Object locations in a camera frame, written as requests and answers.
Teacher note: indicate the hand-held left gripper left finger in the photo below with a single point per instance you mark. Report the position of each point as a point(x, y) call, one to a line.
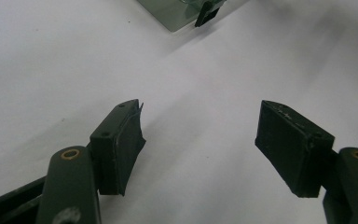
point(115, 155)

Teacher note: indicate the grey-green machine base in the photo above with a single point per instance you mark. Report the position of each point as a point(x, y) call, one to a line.
point(171, 15)

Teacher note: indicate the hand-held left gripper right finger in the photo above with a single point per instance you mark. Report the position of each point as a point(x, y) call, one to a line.
point(292, 149)

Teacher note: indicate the white table board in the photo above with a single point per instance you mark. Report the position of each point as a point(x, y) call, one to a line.
point(199, 93)

